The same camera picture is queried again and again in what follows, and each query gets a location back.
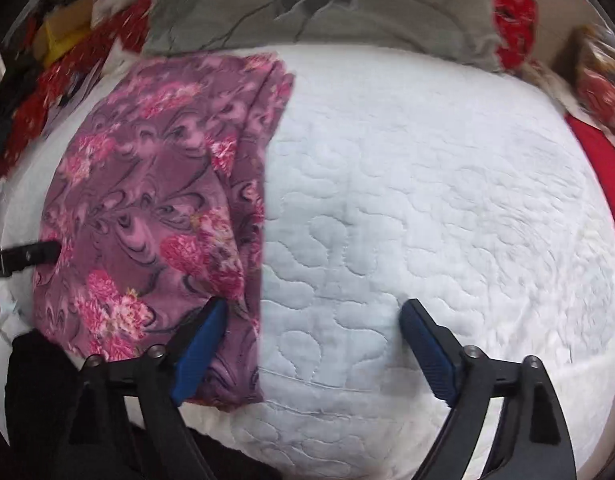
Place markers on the yellow bag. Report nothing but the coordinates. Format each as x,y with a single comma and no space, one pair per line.
57,45

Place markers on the red floral cloth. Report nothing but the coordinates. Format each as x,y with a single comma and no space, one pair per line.
62,85

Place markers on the dark cloth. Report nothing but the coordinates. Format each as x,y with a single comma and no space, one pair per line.
7,110

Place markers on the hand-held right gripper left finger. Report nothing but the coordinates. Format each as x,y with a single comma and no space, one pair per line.
197,355

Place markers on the plain red sheet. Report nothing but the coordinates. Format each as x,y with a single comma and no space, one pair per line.
605,155

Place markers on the grey floral pillow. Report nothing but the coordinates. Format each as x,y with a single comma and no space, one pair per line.
337,5

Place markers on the person's black clothing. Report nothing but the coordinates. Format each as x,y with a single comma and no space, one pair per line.
37,400

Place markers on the purple floral garment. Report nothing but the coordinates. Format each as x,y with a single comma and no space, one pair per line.
137,185

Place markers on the red patterned cushion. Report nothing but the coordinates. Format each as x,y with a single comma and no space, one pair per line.
512,15

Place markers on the clear plastic bag of goods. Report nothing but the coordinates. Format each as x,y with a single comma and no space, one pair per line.
605,85

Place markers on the white quilted mattress pad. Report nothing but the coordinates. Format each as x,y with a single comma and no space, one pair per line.
412,210

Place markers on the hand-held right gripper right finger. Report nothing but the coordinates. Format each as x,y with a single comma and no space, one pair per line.
432,350

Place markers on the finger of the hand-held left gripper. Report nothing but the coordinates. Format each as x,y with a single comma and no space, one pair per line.
22,257

